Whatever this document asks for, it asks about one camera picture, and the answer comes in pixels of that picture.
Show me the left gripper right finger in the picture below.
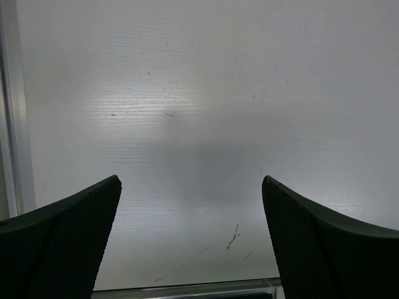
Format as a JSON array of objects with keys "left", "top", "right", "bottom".
[{"left": 262, "top": 176, "right": 398, "bottom": 298}]

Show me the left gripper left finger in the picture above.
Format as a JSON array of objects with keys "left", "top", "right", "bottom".
[{"left": 1, "top": 175, "right": 122, "bottom": 298}]

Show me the aluminium table edge rail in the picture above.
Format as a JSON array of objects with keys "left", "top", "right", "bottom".
[{"left": 1, "top": 1, "right": 36, "bottom": 217}]

